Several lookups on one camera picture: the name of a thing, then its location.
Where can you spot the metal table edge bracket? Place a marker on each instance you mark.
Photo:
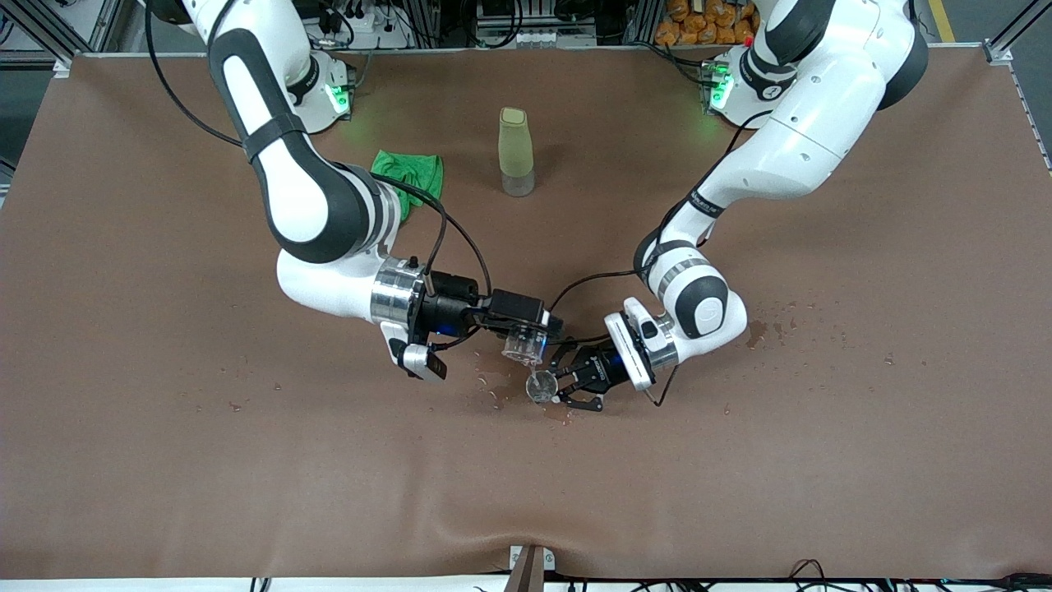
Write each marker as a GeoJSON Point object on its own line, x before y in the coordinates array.
{"type": "Point", "coordinates": [530, 571]}

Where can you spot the metal double jigger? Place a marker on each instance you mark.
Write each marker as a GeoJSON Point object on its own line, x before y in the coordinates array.
{"type": "Point", "coordinates": [542, 386]}

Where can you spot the brown table cover sheet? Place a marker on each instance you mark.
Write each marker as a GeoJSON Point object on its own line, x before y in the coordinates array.
{"type": "Point", "coordinates": [526, 477]}

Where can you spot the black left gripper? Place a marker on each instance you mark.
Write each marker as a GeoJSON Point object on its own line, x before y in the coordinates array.
{"type": "Point", "coordinates": [598, 367]}

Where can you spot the small brown liquid puddle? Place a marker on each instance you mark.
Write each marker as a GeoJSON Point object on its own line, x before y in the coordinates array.
{"type": "Point", "coordinates": [559, 413]}

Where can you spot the clear glass cup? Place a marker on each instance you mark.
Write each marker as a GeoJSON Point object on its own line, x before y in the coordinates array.
{"type": "Point", "coordinates": [524, 345]}

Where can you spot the grey equipment box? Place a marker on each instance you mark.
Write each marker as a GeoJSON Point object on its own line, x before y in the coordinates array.
{"type": "Point", "coordinates": [534, 37]}

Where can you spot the aluminium frame post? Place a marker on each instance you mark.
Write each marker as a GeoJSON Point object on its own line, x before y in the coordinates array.
{"type": "Point", "coordinates": [90, 29]}
{"type": "Point", "coordinates": [1015, 33]}

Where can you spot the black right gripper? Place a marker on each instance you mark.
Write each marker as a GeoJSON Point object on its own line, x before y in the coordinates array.
{"type": "Point", "coordinates": [450, 304]}

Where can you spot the green cloth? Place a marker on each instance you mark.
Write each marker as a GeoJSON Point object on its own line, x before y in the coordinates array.
{"type": "Point", "coordinates": [415, 168]}

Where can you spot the white power strip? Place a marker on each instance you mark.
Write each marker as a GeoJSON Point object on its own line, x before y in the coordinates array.
{"type": "Point", "coordinates": [362, 20]}

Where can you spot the orange snack bags pile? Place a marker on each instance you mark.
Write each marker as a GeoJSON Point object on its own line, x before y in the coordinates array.
{"type": "Point", "coordinates": [707, 25]}

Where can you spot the large brown liquid puddle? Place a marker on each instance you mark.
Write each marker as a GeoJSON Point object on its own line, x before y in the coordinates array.
{"type": "Point", "coordinates": [493, 380]}

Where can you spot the yellow-green tall bottle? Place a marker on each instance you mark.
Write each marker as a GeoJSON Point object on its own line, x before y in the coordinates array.
{"type": "Point", "coordinates": [515, 148]}

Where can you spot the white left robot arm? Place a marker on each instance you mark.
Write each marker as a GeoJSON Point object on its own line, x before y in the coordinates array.
{"type": "Point", "coordinates": [814, 131]}

